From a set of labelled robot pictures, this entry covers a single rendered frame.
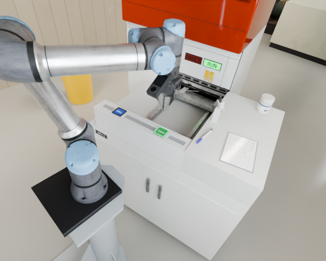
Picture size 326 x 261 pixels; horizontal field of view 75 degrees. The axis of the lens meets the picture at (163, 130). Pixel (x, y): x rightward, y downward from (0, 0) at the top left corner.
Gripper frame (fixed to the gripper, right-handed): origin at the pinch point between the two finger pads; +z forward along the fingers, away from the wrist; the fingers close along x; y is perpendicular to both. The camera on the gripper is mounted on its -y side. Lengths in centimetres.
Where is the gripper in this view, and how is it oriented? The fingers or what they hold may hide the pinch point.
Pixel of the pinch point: (163, 109)
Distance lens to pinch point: 93.7
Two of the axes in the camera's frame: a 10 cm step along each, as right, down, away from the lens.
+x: -8.5, -4.0, 3.3
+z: -0.8, 7.3, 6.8
